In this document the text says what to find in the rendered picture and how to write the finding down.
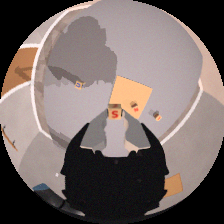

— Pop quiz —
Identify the peach flat mat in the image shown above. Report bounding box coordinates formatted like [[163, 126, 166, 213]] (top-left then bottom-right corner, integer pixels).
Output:
[[109, 76, 152, 119]]

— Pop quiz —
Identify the tan letter block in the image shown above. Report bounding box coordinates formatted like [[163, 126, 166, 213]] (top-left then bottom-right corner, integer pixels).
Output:
[[108, 103, 122, 119], [153, 113, 162, 121], [131, 103, 140, 114], [75, 80, 85, 90]]

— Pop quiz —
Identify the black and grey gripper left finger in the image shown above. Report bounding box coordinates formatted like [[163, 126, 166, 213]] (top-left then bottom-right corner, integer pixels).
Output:
[[60, 108, 109, 175]]

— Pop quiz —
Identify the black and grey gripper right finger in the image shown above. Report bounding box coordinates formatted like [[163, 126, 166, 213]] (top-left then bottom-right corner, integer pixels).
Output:
[[121, 109, 169, 175]]

